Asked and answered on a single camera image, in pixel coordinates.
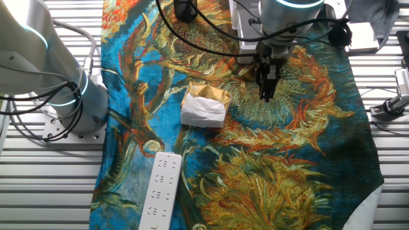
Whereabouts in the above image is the white power strip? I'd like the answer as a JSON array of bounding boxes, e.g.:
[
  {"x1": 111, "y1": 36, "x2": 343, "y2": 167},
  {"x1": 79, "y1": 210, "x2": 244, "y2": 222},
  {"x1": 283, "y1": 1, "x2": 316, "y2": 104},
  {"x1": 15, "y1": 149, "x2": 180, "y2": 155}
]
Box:
[{"x1": 138, "y1": 151, "x2": 183, "y2": 230}]

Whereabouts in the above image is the thin black cable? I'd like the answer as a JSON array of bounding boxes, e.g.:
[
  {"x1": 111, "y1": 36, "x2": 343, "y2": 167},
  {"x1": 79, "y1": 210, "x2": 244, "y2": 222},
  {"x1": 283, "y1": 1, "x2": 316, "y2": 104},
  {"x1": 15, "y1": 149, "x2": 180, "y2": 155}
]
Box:
[
  {"x1": 360, "y1": 85, "x2": 400, "y2": 97},
  {"x1": 370, "y1": 120, "x2": 409, "y2": 135}
]

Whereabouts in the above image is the dark grey cloth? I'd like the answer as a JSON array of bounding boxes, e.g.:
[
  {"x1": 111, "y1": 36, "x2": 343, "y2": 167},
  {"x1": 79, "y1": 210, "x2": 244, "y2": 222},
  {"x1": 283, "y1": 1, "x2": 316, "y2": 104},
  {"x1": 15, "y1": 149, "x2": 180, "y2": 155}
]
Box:
[{"x1": 344, "y1": 0, "x2": 400, "y2": 50}]

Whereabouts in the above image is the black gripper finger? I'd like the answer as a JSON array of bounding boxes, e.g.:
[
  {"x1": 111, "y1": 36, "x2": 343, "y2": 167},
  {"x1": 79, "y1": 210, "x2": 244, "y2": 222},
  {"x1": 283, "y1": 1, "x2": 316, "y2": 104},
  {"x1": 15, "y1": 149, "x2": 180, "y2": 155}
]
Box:
[
  {"x1": 255, "y1": 65, "x2": 270, "y2": 103},
  {"x1": 268, "y1": 63, "x2": 284, "y2": 102}
]

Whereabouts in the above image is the white plastic drawer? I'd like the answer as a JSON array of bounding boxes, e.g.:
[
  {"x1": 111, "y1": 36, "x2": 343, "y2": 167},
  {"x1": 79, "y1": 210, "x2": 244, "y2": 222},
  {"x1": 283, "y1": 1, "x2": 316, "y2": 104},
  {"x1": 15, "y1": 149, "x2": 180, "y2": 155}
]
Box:
[{"x1": 238, "y1": 41, "x2": 268, "y2": 65}]

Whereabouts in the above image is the sunflower painting tablecloth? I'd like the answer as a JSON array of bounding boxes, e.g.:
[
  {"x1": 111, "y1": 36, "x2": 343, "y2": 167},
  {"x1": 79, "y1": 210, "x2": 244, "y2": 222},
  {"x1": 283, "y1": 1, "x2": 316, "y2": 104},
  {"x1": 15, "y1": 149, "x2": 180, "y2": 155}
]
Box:
[{"x1": 88, "y1": 0, "x2": 385, "y2": 230}]

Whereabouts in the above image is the white fabric sheet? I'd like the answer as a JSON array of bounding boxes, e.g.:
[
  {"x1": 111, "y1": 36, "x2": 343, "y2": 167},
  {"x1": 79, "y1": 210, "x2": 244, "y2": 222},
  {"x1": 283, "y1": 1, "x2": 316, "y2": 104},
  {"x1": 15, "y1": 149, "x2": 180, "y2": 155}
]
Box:
[{"x1": 341, "y1": 184, "x2": 383, "y2": 230}]

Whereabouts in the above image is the black mesh pen holder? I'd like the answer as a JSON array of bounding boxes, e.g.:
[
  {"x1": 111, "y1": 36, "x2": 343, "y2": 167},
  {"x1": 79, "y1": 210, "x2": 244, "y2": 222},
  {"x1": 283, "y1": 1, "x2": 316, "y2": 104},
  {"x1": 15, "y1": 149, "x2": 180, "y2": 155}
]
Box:
[{"x1": 173, "y1": 0, "x2": 199, "y2": 23}]

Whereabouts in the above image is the black base cable bundle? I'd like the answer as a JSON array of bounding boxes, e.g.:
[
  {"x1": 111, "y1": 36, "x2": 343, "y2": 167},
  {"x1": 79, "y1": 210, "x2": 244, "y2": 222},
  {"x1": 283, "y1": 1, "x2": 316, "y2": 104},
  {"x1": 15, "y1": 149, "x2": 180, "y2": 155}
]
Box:
[{"x1": 0, "y1": 79, "x2": 84, "y2": 142}]

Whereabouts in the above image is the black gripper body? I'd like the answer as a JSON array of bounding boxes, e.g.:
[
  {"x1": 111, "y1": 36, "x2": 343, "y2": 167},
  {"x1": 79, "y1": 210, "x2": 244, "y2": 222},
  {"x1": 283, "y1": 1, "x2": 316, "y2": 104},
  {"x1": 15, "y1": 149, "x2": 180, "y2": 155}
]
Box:
[{"x1": 257, "y1": 43, "x2": 290, "y2": 67}]

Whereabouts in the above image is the gold tissue pack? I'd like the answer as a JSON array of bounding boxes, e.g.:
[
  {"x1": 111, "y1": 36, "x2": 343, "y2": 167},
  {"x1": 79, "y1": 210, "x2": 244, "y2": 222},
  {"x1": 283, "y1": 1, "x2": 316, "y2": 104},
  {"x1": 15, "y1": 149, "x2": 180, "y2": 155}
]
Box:
[{"x1": 180, "y1": 81, "x2": 232, "y2": 128}]

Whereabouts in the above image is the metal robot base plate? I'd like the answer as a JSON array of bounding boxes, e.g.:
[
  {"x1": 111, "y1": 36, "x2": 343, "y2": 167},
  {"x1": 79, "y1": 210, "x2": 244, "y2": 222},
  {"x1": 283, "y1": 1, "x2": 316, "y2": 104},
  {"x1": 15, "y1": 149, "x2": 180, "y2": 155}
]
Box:
[{"x1": 42, "y1": 107, "x2": 108, "y2": 144}]

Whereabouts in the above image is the black device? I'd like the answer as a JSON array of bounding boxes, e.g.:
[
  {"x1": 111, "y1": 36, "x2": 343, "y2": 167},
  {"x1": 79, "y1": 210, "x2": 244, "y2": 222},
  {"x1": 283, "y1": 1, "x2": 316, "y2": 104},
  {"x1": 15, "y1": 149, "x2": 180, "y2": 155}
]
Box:
[{"x1": 396, "y1": 30, "x2": 409, "y2": 70}]

